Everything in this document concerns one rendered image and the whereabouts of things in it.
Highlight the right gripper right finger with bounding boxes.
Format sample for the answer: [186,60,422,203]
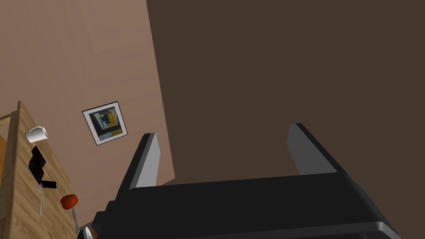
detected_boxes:
[286,122,348,176]

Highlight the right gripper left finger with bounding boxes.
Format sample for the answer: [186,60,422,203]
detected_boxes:
[119,132,161,193]

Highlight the red apple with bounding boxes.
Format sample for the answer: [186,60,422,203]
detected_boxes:
[60,194,79,211]

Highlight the black angular object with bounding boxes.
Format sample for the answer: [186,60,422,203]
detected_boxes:
[28,145,57,190]

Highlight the silver fork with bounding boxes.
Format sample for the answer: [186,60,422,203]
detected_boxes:
[38,182,45,217]

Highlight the white mug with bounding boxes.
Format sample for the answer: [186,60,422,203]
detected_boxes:
[25,126,49,144]

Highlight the wooden table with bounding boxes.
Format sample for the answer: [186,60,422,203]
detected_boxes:
[0,100,81,239]

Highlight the framed picture on wall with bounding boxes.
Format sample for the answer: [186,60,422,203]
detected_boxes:
[81,101,129,146]

